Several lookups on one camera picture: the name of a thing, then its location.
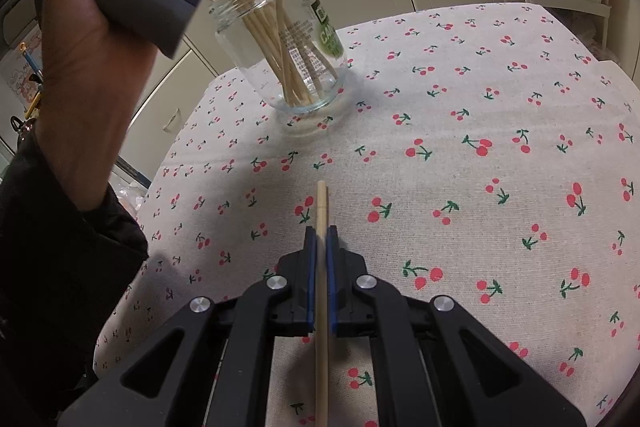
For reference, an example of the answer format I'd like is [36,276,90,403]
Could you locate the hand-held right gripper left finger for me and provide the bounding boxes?
[57,227,318,427]

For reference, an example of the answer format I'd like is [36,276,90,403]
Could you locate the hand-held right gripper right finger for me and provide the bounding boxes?
[326,227,586,427]

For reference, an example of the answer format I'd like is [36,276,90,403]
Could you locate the single wooden chopstick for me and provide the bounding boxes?
[314,180,332,427]

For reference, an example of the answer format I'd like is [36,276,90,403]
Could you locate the clear glass jar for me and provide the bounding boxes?
[207,0,348,115]

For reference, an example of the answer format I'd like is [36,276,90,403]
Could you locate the bunch of wooden chopsticks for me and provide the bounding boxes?
[169,0,341,108]

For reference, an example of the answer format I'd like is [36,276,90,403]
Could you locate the person's left hand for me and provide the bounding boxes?
[37,0,194,142]

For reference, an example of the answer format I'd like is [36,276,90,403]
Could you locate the cherry print tablecloth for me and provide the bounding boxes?
[92,2,640,427]

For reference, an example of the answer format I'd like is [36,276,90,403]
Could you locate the clear plastic bag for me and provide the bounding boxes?
[112,179,151,214]

